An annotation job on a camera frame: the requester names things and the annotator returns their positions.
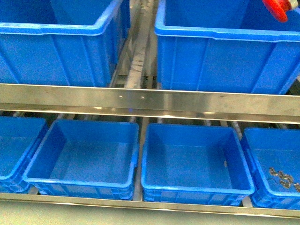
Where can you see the red mushroom push button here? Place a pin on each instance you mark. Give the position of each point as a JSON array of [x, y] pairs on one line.
[[278, 8]]

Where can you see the lower middle blue bin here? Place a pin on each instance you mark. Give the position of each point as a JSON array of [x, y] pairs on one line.
[[194, 165]]

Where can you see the blue bin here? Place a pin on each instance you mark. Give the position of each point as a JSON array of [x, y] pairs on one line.
[[278, 148], [194, 165], [88, 159], [19, 139]]

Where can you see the upper right blue crate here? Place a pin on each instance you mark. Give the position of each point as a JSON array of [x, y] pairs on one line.
[[226, 46]]

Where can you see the blue crate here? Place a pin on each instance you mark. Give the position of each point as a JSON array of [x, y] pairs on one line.
[[62, 42], [226, 46]]

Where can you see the upper left blue crate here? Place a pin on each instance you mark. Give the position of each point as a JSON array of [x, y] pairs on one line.
[[62, 42]]

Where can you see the far right lower blue bin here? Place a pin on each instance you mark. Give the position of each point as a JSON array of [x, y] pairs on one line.
[[278, 148]]

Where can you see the far left lower blue bin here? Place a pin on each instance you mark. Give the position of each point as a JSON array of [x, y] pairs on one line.
[[19, 139]]

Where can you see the small black parts pile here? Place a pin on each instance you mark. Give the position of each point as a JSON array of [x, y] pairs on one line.
[[284, 179]]

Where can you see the steel divider rail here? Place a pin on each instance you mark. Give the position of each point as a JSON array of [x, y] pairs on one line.
[[137, 61]]

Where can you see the lower steel front rail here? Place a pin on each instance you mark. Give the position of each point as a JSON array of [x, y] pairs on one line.
[[196, 208]]

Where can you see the steel shelf front rail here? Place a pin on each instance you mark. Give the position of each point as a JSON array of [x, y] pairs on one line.
[[151, 103]]

